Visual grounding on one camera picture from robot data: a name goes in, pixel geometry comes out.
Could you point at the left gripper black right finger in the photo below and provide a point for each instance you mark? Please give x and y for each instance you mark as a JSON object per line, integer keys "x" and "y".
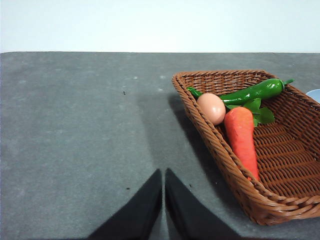
{"x": 190, "y": 215}

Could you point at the green chili pepper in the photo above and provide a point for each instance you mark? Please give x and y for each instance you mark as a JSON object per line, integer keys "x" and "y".
{"x": 260, "y": 91}

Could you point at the orange carrot with leaves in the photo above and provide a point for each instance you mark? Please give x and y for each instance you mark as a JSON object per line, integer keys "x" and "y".
{"x": 242, "y": 135}

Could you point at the blue round plate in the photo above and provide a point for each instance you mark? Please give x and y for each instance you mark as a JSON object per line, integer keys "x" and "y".
{"x": 315, "y": 95}

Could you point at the tan egg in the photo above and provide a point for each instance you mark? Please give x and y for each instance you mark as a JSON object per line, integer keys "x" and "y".
{"x": 212, "y": 107}

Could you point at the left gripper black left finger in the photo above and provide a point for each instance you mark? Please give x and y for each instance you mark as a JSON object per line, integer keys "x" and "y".
{"x": 140, "y": 212}

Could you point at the brown wicker basket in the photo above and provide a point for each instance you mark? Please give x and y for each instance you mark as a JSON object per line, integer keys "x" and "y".
{"x": 287, "y": 155}

